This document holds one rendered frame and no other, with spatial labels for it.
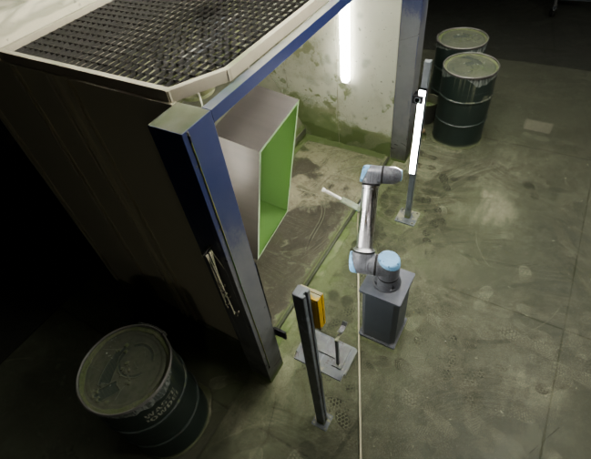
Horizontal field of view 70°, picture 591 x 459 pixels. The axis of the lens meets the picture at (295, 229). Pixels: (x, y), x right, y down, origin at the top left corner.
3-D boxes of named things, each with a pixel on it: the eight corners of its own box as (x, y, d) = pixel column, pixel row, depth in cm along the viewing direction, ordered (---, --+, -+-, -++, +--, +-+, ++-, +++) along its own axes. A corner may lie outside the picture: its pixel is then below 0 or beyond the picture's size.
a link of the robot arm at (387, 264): (398, 283, 284) (400, 268, 271) (372, 280, 288) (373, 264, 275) (400, 266, 294) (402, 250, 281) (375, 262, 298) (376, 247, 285)
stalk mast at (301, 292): (316, 422, 300) (290, 293, 180) (320, 413, 303) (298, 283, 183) (323, 425, 298) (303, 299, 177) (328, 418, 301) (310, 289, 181)
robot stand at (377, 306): (407, 319, 347) (415, 273, 300) (393, 350, 330) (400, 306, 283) (372, 305, 359) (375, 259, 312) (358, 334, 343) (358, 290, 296)
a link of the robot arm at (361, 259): (372, 278, 281) (384, 166, 266) (346, 274, 285) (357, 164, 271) (374, 271, 296) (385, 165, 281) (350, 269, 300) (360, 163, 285)
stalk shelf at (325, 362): (293, 358, 252) (293, 357, 251) (311, 328, 264) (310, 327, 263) (340, 382, 239) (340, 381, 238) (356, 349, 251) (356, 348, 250)
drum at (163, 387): (155, 479, 286) (96, 440, 221) (120, 414, 318) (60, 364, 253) (225, 419, 308) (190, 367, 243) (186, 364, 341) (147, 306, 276)
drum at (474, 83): (433, 119, 531) (443, 50, 466) (481, 122, 516) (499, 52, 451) (430, 147, 494) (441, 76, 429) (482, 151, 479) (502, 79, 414)
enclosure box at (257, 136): (220, 244, 354) (208, 132, 259) (253, 197, 389) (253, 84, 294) (257, 260, 347) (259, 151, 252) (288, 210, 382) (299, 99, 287)
